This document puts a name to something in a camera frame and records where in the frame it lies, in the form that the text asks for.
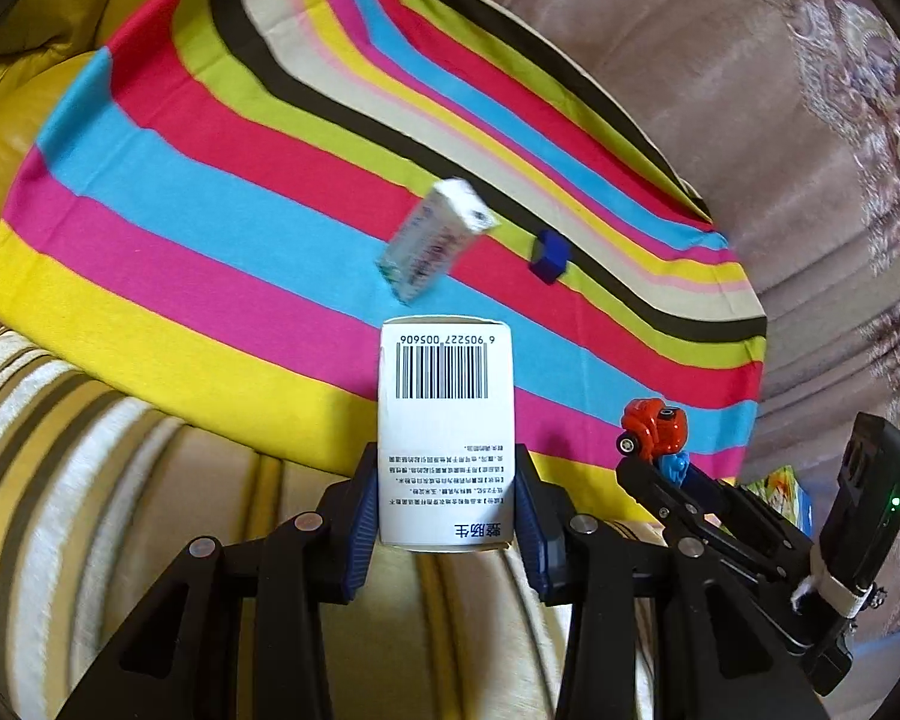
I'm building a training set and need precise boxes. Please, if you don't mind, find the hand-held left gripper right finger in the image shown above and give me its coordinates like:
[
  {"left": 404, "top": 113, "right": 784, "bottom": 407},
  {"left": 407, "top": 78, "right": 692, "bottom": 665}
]
[{"left": 513, "top": 444, "right": 830, "bottom": 720}]

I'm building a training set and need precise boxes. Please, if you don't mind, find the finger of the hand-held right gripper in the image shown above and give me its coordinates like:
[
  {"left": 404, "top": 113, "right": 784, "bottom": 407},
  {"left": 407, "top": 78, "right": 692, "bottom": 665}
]
[
  {"left": 616, "top": 456, "right": 728, "bottom": 552},
  {"left": 682, "top": 463, "right": 747, "bottom": 522}
]

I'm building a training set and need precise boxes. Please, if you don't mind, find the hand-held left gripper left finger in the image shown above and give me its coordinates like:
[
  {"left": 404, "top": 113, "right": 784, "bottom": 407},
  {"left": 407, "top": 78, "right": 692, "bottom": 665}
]
[{"left": 115, "top": 444, "right": 380, "bottom": 720}]

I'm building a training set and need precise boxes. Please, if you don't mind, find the red and blue toy car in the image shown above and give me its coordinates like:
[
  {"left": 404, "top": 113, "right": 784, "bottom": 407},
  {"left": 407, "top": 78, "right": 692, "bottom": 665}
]
[{"left": 616, "top": 395, "right": 695, "bottom": 486}]

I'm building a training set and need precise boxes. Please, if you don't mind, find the white barcode carton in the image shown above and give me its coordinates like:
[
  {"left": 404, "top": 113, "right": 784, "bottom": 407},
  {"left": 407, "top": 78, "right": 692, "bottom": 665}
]
[{"left": 377, "top": 316, "right": 518, "bottom": 554}]

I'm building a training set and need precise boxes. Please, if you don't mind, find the beige striped sofa cushion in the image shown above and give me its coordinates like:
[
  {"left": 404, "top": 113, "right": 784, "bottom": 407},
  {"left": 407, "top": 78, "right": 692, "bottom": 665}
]
[{"left": 0, "top": 326, "right": 665, "bottom": 720}]

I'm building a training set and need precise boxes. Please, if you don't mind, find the small blue block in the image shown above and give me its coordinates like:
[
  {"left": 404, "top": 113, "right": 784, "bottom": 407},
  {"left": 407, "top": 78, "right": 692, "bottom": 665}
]
[{"left": 528, "top": 229, "right": 572, "bottom": 285}]

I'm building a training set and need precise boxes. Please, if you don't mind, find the white carton pink print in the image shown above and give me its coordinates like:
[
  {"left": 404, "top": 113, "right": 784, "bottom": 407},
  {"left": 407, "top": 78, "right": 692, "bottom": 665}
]
[{"left": 376, "top": 178, "right": 497, "bottom": 307}]

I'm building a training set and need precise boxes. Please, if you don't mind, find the multicolour striped cloth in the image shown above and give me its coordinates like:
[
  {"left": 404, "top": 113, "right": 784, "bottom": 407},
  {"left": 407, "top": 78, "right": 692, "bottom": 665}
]
[{"left": 0, "top": 0, "right": 768, "bottom": 520}]

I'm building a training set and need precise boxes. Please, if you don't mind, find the embroidered patterned curtain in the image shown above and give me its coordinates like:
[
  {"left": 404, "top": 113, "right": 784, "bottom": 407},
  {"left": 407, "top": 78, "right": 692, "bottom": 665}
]
[{"left": 720, "top": 0, "right": 900, "bottom": 365}]

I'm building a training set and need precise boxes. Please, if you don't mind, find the yellow leather cushion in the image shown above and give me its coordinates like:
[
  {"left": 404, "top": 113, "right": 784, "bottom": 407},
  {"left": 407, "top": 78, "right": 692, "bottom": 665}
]
[{"left": 0, "top": 0, "right": 230, "bottom": 335}]

